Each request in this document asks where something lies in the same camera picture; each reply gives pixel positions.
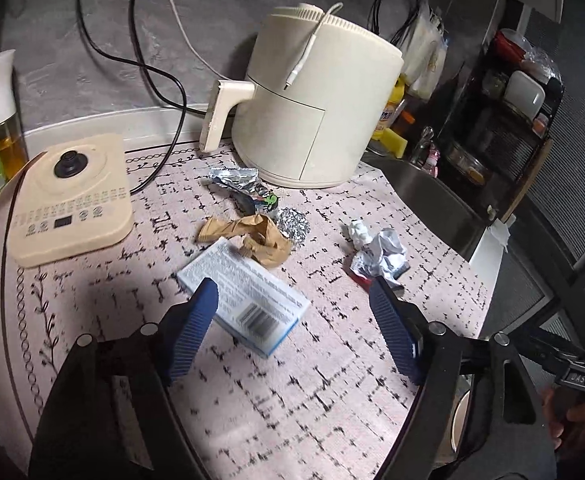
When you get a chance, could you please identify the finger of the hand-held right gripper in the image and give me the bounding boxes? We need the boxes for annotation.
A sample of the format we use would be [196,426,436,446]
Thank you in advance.
[509,330,573,368]

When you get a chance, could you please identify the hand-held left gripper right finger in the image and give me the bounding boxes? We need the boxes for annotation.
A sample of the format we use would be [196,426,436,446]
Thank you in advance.
[369,276,558,480]

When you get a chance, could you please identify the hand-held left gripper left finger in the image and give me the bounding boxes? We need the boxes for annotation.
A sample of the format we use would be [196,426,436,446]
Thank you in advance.
[27,277,219,480]

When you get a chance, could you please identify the blue white carton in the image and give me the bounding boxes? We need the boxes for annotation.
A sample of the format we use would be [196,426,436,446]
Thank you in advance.
[176,237,310,358]

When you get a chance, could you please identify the brown paper cup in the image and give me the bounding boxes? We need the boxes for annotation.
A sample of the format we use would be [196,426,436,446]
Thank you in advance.
[449,390,473,453]

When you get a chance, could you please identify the person's right hand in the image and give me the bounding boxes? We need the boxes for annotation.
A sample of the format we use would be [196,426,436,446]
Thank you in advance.
[542,387,585,456]

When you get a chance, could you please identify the crumpled silver white wrapper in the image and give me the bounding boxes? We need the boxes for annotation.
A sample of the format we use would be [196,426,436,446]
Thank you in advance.
[349,227,408,281]

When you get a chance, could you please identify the white cabinet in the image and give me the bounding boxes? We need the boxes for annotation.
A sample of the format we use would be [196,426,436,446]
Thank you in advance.
[469,230,505,341]

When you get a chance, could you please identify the crumpled white tissue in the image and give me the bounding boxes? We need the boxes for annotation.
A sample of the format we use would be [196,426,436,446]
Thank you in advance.
[343,219,370,248]

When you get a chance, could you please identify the crumpled brown paper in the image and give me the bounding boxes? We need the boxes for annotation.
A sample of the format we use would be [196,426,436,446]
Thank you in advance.
[196,212,292,267]

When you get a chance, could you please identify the patterned pink tablecloth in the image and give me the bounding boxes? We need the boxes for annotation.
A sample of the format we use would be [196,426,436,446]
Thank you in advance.
[0,145,493,480]

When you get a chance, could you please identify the white cloth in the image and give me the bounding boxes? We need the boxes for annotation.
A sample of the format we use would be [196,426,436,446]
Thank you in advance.
[485,220,513,251]

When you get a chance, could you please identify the steel sink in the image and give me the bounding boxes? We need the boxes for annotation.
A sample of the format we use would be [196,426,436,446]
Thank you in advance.
[362,152,488,261]

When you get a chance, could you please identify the crumpled foil ball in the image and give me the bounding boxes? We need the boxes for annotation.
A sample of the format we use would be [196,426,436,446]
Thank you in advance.
[277,207,309,248]

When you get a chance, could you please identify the silver foil wrapper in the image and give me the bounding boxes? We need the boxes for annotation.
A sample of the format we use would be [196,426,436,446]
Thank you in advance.
[208,166,280,216]

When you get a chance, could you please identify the cream appliance base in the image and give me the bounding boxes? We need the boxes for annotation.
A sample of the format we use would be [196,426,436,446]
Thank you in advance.
[6,134,134,268]

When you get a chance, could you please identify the wooden cutting board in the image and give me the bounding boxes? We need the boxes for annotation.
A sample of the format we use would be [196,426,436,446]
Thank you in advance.
[499,140,555,223]

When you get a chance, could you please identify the small pink bottle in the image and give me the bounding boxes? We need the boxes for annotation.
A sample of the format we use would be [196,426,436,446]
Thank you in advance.
[412,127,440,178]

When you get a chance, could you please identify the yellow sponge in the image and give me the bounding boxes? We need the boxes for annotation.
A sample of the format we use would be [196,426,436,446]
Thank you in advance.
[372,127,409,157]

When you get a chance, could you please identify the black dish rack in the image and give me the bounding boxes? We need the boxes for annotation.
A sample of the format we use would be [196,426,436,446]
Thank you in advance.
[437,0,565,221]

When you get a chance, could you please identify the yellow detergent bottle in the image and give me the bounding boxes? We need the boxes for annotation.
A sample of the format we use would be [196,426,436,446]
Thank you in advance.
[379,77,408,136]

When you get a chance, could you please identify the cream air fryer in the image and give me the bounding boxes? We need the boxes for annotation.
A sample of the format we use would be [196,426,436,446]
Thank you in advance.
[200,2,405,190]

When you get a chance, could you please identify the white plastic container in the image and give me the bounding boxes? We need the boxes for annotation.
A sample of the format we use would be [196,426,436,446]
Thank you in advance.
[503,70,547,118]

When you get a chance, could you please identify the hanging clear plastic bags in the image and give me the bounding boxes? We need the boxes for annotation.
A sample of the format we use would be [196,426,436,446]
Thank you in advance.
[402,0,448,98]

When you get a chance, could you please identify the white top oil bottle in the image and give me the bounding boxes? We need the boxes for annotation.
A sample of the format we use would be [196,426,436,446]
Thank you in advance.
[0,49,28,181]

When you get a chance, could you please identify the red and clear plastic bags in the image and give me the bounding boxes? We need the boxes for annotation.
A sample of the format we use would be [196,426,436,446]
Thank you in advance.
[492,27,558,83]

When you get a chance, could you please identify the white charging cable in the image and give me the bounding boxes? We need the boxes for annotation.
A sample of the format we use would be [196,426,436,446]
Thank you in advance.
[160,0,343,92]

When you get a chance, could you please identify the black power cable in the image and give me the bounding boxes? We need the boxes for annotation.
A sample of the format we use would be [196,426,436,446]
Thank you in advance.
[131,0,210,113]
[75,0,189,195]

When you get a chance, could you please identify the hanging black cable loop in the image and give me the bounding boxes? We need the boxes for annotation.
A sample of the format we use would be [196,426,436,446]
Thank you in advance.
[369,0,420,48]

